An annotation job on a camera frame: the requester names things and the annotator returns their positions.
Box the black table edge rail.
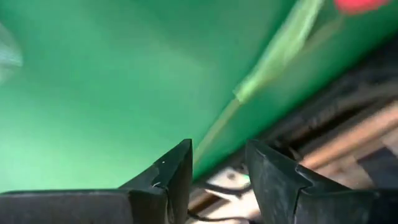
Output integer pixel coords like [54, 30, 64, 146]
[192, 34, 398, 187]

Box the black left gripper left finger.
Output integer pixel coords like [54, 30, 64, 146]
[0, 138, 193, 224]

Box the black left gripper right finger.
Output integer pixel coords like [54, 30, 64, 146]
[245, 139, 398, 224]

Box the light green strip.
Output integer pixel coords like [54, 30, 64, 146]
[192, 0, 391, 166]

